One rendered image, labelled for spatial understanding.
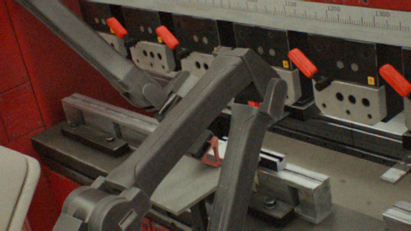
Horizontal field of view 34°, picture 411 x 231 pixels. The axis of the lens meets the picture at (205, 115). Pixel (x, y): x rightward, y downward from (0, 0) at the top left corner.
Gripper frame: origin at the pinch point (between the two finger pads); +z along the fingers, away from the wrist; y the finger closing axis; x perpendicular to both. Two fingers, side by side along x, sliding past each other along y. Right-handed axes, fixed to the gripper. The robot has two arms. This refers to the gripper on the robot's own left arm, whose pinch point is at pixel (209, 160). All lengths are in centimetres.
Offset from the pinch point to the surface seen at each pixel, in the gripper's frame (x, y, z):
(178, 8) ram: -21.2, 8.1, -27.5
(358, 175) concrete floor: -77, 70, 153
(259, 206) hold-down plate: 2.0, -11.1, 11.2
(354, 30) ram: -22, -40, -27
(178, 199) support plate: 13.1, -5.0, -5.2
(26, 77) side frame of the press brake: -2, 86, -6
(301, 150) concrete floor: -82, 111, 155
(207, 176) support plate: 4.1, -3.3, -0.6
